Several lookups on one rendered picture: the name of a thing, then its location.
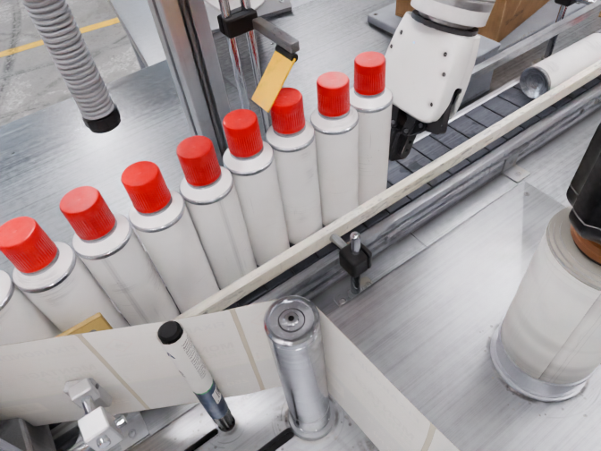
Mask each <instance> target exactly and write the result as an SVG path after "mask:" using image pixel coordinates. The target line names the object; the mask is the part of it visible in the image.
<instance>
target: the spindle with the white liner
mask: <svg viewBox="0 0 601 451"><path fill-rule="evenodd" d="M566 197H567V200H568V201H569V203H570V204H571V206H569V207H567V208H564V209H562V210H560V211H559V212H557V213H556V214H555V215H554V216H553V217H552V218H551V219H550V221H549V223H548V225H547V227H546V230H545V233H544V235H543V237H542V240H541V242H540V244H539V246H538V247H537V249H536V251H535V253H534V255H533V257H532V260H531V262H530V263H529V267H528V270H527V271H526V273H525V275H524V277H523V279H522V280H521V283H520V285H519V287H518V290H517V293H516V294H515V296H514V298H513V300H512V302H511V304H510V306H509V308H508V311H507V312H506V313H505V314H504V316H503V318H502V320H501V322H500V325H499V327H498V328H497V329H496V331H495V333H494V334H493V336H492V339H491V344H490V353H491V358H492V361H493V364H494V365H495V368H496V370H497V371H498V373H499V374H500V376H501V377H502V378H503V379H504V380H505V381H506V382H507V383H508V384H509V385H510V386H511V387H513V388H514V389H515V390H517V391H518V392H520V393H522V394H523V395H525V396H528V397H531V398H533V399H537V400H540V401H546V402H558V401H562V400H566V399H568V398H571V397H573V396H575V395H576V394H577V393H578V392H579V391H580V390H581V389H582V388H583V387H584V385H585V383H586V381H587V380H588V379H589V378H590V377H591V376H592V375H593V374H594V372H595V371H596V369H597V366H598V365H599V364H600V363H601V122H600V123H599V125H598V127H597V129H596V131H595V133H594V135H593V137H592V139H591V141H590V143H589V145H588V148H587V150H586V152H585V154H584V156H583V158H582V160H581V161H580V164H579V167H578V169H577V171H576V173H575V175H574V176H573V178H572V180H571V183H570V185H569V187H568V190H567V192H566Z"/></svg>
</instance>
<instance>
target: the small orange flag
mask: <svg viewBox="0 0 601 451"><path fill-rule="evenodd" d="M297 60H298V55H297V54H295V53H292V54H291V53H290V52H288V51H287V50H285V49H284V48H282V47H280V46H279V45H276V46H275V52H274V54H273V56H272V58H271V60H270V62H269V64H268V66H267V68H266V71H265V73H264V75H263V77H262V79H261V81H260V83H259V85H258V87H257V89H256V91H255V93H254V95H253V97H252V100H253V101H255V102H256V103H257V104H258V105H259V106H261V107H262V108H263V109H264V110H266V111H267V112H268V113H269V111H270V109H271V107H272V105H273V104H274V102H275V99H276V97H277V95H278V93H279V91H280V89H281V87H282V86H283V85H284V82H285V80H286V78H287V76H288V74H289V72H290V70H291V69H292V66H293V64H294V63H295V62H297Z"/></svg>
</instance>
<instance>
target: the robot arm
mask: <svg viewBox="0 0 601 451"><path fill-rule="evenodd" d="M494 4H495V0H411V6H412V7H413V8H415V9H414V10H413V11H412V12H406V14H404V16H403V18H402V20H401V22H400V24H399V26H398V28H397V29H396V31H395V33H394V36H393V38H392V40H391V42H390V45H389V47H388V49H387V51H386V54H385V58H386V68H385V86H386V87H387V88H388V89H390V90H391V91H392V93H393V104H392V118H391V127H392V128H391V131H390V144H389V157H388V159H389V160H390V161H395V160H399V159H404V158H406V157H407V156H408V155H409V154H410V151H411V147H412V145H413V142H414V141H415V138H416V136H417V134H420V133H422V132H424V131H427V132H431V133H434V134H443V133H446V130H447V125H448V121H449V120H450V119H452V118H453V117H454V116H455V114H456V112H457V110H458V108H459V106H460V104H461V101H462V99H463V96H464V94H465V91H466V88H467V87H468V84H469V81H470V76H471V74H472V71H473V67H474V64H475V61H476V58H477V53H478V46H479V41H480V36H479V35H477V34H478V27H484V26H486V23H487V20H488V17H489V15H490V13H491V11H492V9H493V6H494Z"/></svg>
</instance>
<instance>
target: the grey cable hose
mask: <svg viewBox="0 0 601 451"><path fill-rule="evenodd" d="M21 1H22V3H23V5H24V6H25V9H26V11H27V12H28V14H29V17H30V18H31V20H32V22H33V23H34V25H35V27H36V29H37V30H38V34H39V35H40V37H41V39H42V40H43V42H44V44H45V46H46V48H47V51H48V52H49V54H50V55H51V56H52V59H53V61H54V62H55V66H56V67H57V69H58V71H59V72H60V74H61V76H62V77H63V80H64V82H65V84H66V86H67V88H68V90H69V91H70V93H71V95H72V97H73V99H74V101H75V103H76V104H77V106H78V108H79V110H80V112H81V119H82V121H83V122H84V124H85V125H86V127H88V128H89V129H90V130H91V131H92V132H94V133H105V132H110V131H112V130H113V129H115V128H116V127H117V126H118V125H119V124H120V122H121V115H120V111H119V109H118V107H117V105H116V104H115V103H114V102H113V100H112V99H111V97H110V94H109V92H108V90H107V88H106V85H105V83H104V81H103V79H102V77H101V75H100V72H99V70H98V69H97V67H96V64H95V62H94V59H93V57H92V56H91V53H90V52H89V49H88V47H87V44H86V42H85V41H84V37H83V36H82V35H81V32H80V29H79V26H78V25H77V22H76V21H75V19H74V17H73V15H72V11H71V9H70V7H69V5H68V3H67V2H66V0H21Z"/></svg>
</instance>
